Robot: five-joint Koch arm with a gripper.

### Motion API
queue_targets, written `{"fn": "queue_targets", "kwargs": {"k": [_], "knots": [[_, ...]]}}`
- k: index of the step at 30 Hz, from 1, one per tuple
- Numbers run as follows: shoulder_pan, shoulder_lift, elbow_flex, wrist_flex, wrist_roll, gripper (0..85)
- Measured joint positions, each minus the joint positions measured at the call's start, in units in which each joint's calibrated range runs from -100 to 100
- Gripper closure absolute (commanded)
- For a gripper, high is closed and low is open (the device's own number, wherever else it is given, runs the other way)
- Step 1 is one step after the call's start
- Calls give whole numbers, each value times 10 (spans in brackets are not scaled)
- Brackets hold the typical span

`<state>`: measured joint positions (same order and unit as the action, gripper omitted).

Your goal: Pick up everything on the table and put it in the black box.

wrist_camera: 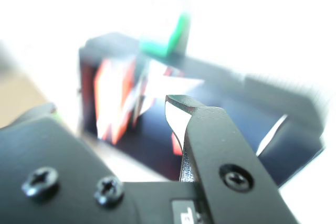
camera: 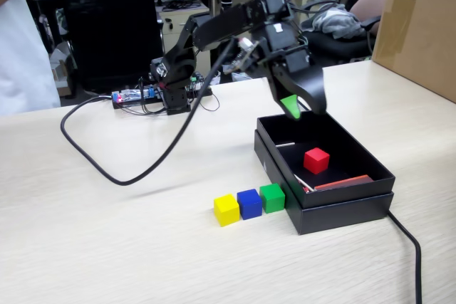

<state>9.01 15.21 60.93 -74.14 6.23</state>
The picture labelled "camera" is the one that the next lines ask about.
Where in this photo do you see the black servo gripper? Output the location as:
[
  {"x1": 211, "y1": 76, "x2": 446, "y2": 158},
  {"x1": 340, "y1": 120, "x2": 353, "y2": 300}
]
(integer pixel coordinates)
[{"x1": 259, "y1": 20, "x2": 328, "y2": 120}]

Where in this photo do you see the red wooden cube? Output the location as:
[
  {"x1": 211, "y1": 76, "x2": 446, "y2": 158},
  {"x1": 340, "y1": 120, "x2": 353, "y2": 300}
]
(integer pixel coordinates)
[{"x1": 303, "y1": 147, "x2": 331, "y2": 175}]

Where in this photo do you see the green wooden cube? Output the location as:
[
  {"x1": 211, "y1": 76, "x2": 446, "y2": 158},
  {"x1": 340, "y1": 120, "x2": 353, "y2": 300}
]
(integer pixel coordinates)
[{"x1": 259, "y1": 183, "x2": 286, "y2": 214}]

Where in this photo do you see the blue wooden cube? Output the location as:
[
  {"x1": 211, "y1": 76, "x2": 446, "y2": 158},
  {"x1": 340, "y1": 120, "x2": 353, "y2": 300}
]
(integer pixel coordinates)
[{"x1": 237, "y1": 189, "x2": 264, "y2": 221}]

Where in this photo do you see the yellow wooden cube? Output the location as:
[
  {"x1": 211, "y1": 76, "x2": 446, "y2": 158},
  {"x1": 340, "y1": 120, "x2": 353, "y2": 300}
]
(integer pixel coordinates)
[{"x1": 213, "y1": 194, "x2": 240, "y2": 228}]

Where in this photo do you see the black cardboard box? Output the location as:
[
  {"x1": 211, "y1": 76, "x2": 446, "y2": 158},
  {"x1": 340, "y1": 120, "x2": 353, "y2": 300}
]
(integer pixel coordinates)
[{"x1": 256, "y1": 110, "x2": 397, "y2": 209}]

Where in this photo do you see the black open box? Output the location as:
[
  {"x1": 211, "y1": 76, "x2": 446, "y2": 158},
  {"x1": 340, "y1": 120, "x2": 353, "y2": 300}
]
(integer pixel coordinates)
[{"x1": 254, "y1": 129, "x2": 395, "y2": 236}]

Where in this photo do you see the large brown cardboard box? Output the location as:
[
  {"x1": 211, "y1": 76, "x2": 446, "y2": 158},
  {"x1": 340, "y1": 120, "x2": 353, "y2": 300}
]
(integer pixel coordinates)
[{"x1": 371, "y1": 0, "x2": 456, "y2": 104}]

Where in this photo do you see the open cardboard box with papers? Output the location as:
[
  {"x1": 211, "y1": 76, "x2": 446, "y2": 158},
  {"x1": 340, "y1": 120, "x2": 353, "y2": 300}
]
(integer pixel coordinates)
[{"x1": 49, "y1": 43, "x2": 78, "y2": 98}]

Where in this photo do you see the black armrest office chair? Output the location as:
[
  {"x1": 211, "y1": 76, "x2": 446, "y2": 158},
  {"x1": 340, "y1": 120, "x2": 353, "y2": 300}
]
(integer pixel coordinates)
[{"x1": 297, "y1": 15, "x2": 382, "y2": 65}]

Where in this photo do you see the grey crumpled garment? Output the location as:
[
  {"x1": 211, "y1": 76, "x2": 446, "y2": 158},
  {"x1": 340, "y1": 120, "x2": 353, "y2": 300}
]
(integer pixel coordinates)
[{"x1": 301, "y1": 3, "x2": 368, "y2": 40}]

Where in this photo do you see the thin wooden stick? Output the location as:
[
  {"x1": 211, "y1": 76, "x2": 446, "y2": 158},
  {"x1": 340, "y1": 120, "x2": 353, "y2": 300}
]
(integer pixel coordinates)
[{"x1": 294, "y1": 174, "x2": 316, "y2": 193}]

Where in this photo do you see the red brown flat slab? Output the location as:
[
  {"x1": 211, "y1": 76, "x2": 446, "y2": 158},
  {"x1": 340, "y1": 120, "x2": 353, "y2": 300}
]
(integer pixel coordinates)
[{"x1": 313, "y1": 174, "x2": 374, "y2": 192}]

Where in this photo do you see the small white breadboard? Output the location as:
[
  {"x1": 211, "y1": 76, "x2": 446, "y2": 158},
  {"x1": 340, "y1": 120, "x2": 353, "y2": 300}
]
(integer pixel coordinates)
[{"x1": 190, "y1": 72, "x2": 214, "y2": 93}]

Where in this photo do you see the white drawer cabinet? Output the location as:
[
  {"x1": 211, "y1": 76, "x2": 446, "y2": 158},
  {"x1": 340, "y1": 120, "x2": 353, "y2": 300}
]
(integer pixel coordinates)
[{"x1": 156, "y1": 7, "x2": 211, "y2": 56}]

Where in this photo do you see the controller board with blue modules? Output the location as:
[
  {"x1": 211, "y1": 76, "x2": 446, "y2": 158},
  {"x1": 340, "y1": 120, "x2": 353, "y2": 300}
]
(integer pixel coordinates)
[{"x1": 110, "y1": 86, "x2": 160, "y2": 110}]

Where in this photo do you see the black mesh office chair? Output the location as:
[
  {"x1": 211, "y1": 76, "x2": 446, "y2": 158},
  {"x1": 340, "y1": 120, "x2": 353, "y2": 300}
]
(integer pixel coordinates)
[{"x1": 53, "y1": 0, "x2": 167, "y2": 95}]

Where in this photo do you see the person in white shirt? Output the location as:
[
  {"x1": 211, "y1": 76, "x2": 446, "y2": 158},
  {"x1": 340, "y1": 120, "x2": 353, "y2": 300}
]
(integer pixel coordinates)
[{"x1": 0, "y1": 0, "x2": 61, "y2": 117}]

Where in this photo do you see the bare camera circuit board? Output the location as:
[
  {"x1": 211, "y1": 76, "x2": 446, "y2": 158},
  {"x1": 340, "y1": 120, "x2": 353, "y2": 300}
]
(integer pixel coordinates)
[{"x1": 222, "y1": 36, "x2": 261, "y2": 73}]

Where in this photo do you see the tangled black cables pile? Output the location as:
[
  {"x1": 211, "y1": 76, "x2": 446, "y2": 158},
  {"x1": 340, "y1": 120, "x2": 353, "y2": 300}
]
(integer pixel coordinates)
[{"x1": 162, "y1": 0, "x2": 202, "y2": 11}]

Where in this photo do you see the thick black camera cable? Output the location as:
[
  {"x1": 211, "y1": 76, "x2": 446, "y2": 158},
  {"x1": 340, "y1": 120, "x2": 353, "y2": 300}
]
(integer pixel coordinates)
[{"x1": 59, "y1": 38, "x2": 238, "y2": 187}]

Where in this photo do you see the black power cable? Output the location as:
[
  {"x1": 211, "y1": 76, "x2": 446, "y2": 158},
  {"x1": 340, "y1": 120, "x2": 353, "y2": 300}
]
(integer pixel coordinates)
[{"x1": 297, "y1": 99, "x2": 424, "y2": 304}]

